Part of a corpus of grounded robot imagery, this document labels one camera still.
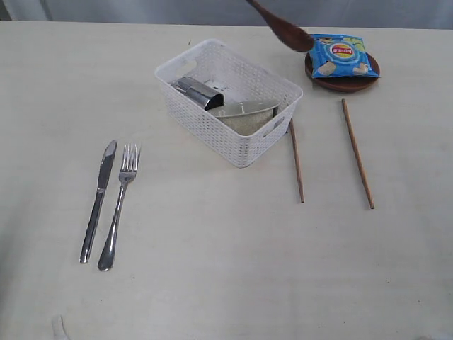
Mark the brown wooden handled utensil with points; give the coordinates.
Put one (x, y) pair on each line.
(289, 34)

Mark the silver metal table knife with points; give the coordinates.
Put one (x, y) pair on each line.
(103, 178)

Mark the silver metal fork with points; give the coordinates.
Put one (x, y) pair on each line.
(128, 173)

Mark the shiny steel cup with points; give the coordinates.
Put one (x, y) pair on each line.
(203, 95)

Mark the grey speckled ceramic bowl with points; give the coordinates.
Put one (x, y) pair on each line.
(247, 117)

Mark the brown round plate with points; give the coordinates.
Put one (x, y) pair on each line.
(349, 84)

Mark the brown wooden chopstick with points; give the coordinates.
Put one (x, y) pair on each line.
(356, 152)
(297, 161)

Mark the white curtain backdrop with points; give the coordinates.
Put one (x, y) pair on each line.
(327, 13)

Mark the white perforated plastic basket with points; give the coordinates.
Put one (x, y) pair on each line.
(218, 66)

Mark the blue chips bag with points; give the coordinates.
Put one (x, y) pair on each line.
(337, 55)

